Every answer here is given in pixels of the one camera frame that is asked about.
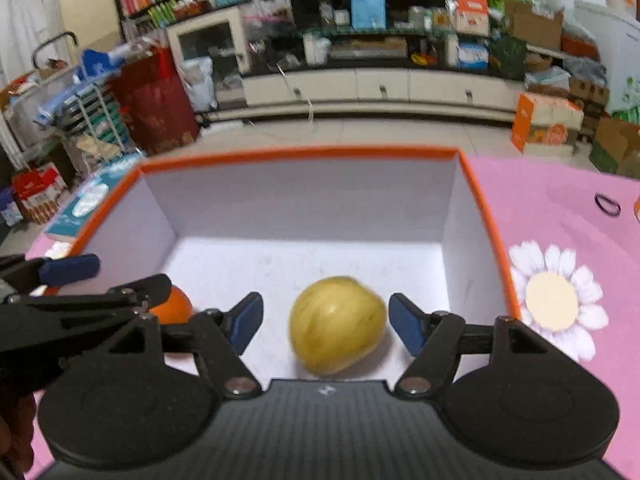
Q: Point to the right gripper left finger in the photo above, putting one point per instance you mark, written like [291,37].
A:
[219,340]

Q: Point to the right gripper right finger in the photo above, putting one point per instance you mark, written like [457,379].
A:
[432,339]

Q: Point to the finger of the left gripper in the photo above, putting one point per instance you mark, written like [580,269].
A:
[115,304]
[21,276]

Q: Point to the large orange fruit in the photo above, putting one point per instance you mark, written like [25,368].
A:
[177,309]

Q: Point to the yellow-green pear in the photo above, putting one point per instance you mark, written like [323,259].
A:
[335,323]

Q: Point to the teal paperback book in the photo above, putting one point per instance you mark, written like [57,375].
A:
[75,213]

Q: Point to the red white carton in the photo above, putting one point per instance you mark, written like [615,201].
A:
[41,192]

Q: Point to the orange cardboard box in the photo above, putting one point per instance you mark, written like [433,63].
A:
[396,218]

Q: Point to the pink floral tablecloth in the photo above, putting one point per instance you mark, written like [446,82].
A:
[581,224]

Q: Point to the red gift bag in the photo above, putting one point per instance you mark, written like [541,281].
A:
[157,111]

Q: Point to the metal shopping trolley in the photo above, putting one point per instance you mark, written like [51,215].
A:
[79,106]

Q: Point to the orange fruit carton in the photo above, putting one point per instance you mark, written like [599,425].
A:
[545,125]

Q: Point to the white TV cabinet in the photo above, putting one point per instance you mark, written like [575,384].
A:
[393,91]

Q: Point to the white glass-door cabinet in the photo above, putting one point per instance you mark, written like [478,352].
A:
[219,34]

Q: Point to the white air conditioner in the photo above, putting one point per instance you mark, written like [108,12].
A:
[94,22]

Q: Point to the orange white snack box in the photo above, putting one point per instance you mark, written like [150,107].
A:
[471,17]

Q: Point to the brown cardboard box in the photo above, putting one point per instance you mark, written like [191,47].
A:
[535,24]

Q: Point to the blue paper package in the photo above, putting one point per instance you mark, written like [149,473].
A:
[368,14]

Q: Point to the white mini fridge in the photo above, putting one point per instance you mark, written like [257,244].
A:
[616,34]

